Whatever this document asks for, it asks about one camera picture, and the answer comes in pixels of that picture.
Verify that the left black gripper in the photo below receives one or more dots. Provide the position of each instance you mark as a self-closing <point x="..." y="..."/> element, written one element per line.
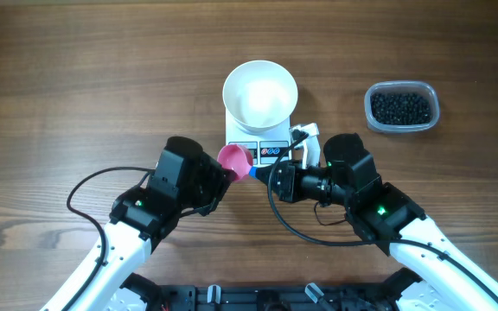
<point x="220" y="177"/>

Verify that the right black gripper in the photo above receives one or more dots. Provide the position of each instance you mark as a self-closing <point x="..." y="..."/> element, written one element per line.
<point x="288" y="187"/>

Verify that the pink scoop with blue handle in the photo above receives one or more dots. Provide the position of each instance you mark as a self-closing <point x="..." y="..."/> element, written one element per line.
<point x="238" y="159"/>

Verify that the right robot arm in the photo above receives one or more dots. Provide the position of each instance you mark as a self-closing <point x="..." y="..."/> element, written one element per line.
<point x="436" y="275"/>

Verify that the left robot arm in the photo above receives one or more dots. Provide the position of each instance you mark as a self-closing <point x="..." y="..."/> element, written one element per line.
<point x="137" y="224"/>

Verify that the white digital kitchen scale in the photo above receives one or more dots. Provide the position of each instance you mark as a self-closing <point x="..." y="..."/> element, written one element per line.
<point x="264" y="147"/>

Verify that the white round bowl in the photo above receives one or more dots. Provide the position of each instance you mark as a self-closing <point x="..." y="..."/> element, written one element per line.
<point x="259" y="95"/>

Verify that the pile of black beans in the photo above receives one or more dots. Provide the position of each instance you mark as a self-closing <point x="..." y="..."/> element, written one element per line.
<point x="400" y="108"/>

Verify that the clear plastic food container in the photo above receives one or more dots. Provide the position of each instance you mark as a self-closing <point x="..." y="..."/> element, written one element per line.
<point x="418" y="87"/>

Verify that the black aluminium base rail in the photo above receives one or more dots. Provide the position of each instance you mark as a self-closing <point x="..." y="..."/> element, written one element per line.
<point x="140" y="293"/>

